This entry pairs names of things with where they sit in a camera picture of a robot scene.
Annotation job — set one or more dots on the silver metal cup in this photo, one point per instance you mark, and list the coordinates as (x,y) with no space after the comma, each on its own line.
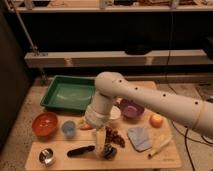
(47,157)

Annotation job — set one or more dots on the blue cup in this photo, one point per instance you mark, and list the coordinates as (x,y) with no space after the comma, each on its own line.
(69,129)

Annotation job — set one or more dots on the white lower shelf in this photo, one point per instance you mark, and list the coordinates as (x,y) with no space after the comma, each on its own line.
(116,58)

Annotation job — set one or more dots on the orange carrot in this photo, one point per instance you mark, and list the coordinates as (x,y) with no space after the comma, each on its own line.
(83,125)

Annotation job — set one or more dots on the black object on shelf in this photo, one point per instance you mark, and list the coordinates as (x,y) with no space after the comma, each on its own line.
(137,48)

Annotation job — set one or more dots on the green plastic tray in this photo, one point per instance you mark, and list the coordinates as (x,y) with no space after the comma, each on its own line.
(67,93)

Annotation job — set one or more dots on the wooden board table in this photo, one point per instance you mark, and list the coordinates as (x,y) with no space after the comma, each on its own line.
(127,158)

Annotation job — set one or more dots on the black handled brush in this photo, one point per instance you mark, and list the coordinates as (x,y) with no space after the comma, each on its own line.
(80,151)

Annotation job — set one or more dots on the white wrapped gripper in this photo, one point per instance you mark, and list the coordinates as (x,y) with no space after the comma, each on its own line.
(97,120)

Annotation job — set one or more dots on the metal diagonal rod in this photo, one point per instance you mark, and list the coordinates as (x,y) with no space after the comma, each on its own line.
(33,46)

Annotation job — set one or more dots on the orange apple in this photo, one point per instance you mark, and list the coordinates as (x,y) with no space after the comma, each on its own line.
(156,120)

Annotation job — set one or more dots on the brown grape bunch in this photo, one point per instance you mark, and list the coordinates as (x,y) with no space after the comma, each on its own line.
(112,136)

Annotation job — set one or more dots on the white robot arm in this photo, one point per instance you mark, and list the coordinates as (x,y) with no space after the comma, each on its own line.
(195,114)

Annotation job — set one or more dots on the white small bowl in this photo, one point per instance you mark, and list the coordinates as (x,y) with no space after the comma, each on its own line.
(115,113)

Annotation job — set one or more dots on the red bowl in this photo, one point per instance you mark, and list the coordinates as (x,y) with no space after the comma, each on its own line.
(45,124)

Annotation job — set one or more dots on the blue grey cloth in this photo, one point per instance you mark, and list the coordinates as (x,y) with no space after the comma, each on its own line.
(139,138)

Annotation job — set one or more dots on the purple bowl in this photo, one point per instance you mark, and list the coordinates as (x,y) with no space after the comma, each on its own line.
(130,110)

